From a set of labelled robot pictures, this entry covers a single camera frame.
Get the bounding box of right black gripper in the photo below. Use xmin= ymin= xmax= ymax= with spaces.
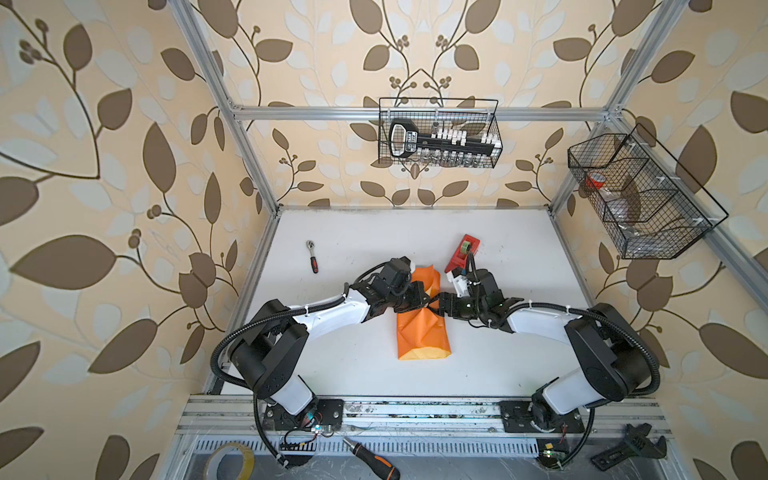
xmin=426 ymin=292 xmax=485 ymax=320

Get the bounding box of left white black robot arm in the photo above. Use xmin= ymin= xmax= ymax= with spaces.
xmin=210 ymin=257 xmax=437 ymax=469

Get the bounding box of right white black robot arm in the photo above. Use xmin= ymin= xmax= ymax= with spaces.
xmin=430 ymin=269 xmax=661 ymax=469

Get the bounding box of red tape dispenser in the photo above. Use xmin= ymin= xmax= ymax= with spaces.
xmin=444 ymin=234 xmax=480 ymax=273

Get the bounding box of black socket set holder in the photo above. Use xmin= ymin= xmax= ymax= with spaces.
xmin=385 ymin=119 xmax=503 ymax=159

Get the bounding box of orange black screwdriver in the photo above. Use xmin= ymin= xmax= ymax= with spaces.
xmin=342 ymin=437 xmax=401 ymax=480

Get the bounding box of red cap plastic bottle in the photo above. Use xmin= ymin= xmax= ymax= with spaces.
xmin=585 ymin=172 xmax=638 ymax=230

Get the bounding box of yellowish packing tape roll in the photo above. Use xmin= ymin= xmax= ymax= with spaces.
xmin=202 ymin=442 xmax=255 ymax=480

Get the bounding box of red handled ratchet wrench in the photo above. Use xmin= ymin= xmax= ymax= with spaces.
xmin=306 ymin=240 xmax=319 ymax=274

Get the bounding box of back black wire basket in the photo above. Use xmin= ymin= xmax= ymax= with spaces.
xmin=378 ymin=96 xmax=503 ymax=169

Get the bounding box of black wire basket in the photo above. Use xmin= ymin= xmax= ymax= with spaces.
xmin=568 ymin=124 xmax=728 ymax=260
xmin=378 ymin=96 xmax=503 ymax=169

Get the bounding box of right black wire basket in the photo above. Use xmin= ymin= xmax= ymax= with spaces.
xmin=568 ymin=124 xmax=728 ymax=260

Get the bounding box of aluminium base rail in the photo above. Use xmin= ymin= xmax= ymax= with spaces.
xmin=175 ymin=394 xmax=667 ymax=438

